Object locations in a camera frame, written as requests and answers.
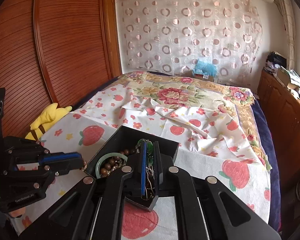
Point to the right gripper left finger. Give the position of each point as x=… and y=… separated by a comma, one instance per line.
x=92, y=209

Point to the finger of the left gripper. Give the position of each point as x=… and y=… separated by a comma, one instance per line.
x=62, y=167
x=58, y=157

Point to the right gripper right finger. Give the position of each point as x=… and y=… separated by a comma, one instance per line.
x=207, y=209

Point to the pale green jade bangle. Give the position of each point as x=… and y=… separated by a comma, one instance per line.
x=109, y=163

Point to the black jewelry box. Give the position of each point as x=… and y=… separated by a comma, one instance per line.
x=165, y=153

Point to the green gem earrings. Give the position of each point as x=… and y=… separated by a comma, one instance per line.
x=149, y=150

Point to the left hand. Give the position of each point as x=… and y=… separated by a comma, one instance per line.
x=18, y=213

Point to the small gold flower brooch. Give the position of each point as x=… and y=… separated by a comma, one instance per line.
x=84, y=167

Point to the yellow plush toy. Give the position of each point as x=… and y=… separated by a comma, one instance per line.
x=49, y=116

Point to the strawberry flower bed sheet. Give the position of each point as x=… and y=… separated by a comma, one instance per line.
x=207, y=132

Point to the wooden wardrobe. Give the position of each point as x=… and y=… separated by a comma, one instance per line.
x=53, y=51

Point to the wooden sideboard cabinet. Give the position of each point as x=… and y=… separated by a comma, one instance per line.
x=282, y=112

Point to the floral quilt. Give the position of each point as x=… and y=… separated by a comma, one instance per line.
x=178, y=91

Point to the blue plastic bag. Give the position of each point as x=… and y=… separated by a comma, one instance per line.
x=204, y=68

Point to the pink circle patterned curtain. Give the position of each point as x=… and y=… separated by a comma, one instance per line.
x=173, y=36

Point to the window side curtain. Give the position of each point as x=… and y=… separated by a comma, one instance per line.
x=289, y=21

